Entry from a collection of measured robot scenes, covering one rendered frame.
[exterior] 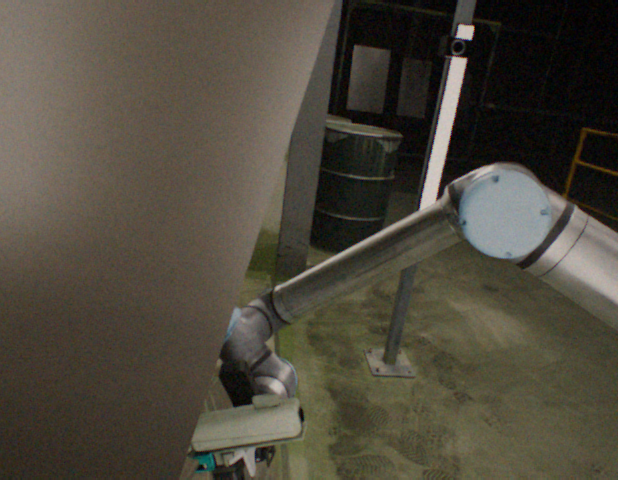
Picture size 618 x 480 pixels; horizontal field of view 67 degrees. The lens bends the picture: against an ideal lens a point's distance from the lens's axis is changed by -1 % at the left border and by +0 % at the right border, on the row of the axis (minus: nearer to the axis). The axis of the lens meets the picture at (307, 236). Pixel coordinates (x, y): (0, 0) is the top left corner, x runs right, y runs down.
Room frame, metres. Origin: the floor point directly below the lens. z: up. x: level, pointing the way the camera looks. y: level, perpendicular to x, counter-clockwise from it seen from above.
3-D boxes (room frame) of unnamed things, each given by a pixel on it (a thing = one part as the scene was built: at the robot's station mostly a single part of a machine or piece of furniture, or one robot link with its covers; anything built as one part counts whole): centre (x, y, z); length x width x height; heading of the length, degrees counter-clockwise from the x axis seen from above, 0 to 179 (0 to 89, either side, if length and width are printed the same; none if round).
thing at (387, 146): (3.38, -0.27, 0.44); 0.59 x 0.58 x 0.89; 23
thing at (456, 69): (1.82, -0.45, 1.02); 0.06 x 0.02 x 0.83; 98
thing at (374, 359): (1.85, -0.44, 0.01); 0.20 x 0.20 x 0.01; 8
